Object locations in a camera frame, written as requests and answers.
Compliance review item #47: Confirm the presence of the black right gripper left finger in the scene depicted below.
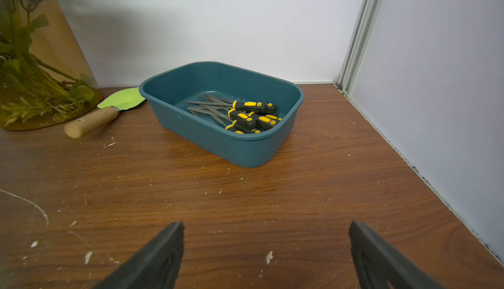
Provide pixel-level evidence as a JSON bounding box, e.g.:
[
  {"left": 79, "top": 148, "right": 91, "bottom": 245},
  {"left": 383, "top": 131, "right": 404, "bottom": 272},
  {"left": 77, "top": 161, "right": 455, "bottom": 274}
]
[{"left": 95, "top": 222, "right": 185, "bottom": 288}]

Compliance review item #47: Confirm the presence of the green trowel wooden handle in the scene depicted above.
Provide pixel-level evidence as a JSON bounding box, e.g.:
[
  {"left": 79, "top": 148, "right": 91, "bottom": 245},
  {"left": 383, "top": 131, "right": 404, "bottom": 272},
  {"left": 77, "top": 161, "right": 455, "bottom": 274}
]
[{"left": 64, "top": 87, "right": 145, "bottom": 139}]

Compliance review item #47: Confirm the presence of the yellow black file tool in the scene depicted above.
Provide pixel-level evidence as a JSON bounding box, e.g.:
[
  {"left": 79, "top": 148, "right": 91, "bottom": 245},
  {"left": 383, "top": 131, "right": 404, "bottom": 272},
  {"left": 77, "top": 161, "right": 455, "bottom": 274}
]
[
  {"left": 188, "top": 106, "right": 257, "bottom": 130},
  {"left": 186, "top": 100, "right": 277, "bottom": 114},
  {"left": 212, "top": 116, "right": 261, "bottom": 134},
  {"left": 202, "top": 99, "right": 282, "bottom": 131}
]

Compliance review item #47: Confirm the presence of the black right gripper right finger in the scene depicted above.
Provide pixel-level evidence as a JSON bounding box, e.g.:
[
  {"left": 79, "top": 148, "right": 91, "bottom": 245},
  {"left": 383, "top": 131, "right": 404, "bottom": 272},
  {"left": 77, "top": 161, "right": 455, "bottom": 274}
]
[{"left": 349, "top": 221, "right": 442, "bottom": 288}]

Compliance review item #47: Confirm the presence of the potted artificial plant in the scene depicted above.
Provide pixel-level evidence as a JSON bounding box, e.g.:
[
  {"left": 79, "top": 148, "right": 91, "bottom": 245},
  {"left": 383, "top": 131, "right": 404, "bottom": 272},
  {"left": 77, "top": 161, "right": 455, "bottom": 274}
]
[{"left": 1, "top": 0, "right": 103, "bottom": 131}]

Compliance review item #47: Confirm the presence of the teal plastic storage box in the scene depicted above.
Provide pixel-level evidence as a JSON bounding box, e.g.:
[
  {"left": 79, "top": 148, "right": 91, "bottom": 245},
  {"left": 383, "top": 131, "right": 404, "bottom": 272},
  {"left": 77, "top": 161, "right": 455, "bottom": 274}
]
[{"left": 139, "top": 62, "right": 305, "bottom": 168}]

